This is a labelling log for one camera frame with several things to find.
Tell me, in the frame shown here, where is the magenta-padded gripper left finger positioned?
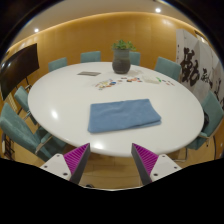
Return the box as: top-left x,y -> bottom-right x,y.
39,142 -> 92,185

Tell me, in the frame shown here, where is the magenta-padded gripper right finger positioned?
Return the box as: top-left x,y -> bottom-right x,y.
130,143 -> 183,186

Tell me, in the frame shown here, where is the blue towel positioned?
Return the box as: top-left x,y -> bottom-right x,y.
87,98 -> 163,134

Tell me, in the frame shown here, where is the teal chairs group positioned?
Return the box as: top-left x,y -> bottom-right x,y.
0,50 -> 224,163

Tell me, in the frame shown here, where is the colourful sticker sheet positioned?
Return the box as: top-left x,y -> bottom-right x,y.
94,78 -> 118,91

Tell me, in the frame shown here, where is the white flat box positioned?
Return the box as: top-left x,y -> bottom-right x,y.
142,74 -> 163,85

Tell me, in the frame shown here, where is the small colourful stickers cluster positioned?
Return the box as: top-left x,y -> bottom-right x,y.
117,76 -> 144,85

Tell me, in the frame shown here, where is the dark grey flat card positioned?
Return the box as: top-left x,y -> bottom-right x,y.
77,70 -> 102,77

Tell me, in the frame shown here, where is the green plant in grey pot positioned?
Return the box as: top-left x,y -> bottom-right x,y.
110,39 -> 137,75

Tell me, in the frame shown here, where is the black flat screen monitor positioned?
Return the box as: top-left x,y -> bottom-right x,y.
0,42 -> 41,101

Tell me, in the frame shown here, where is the white calligraphy folding screen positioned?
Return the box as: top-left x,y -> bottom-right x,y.
175,28 -> 224,110

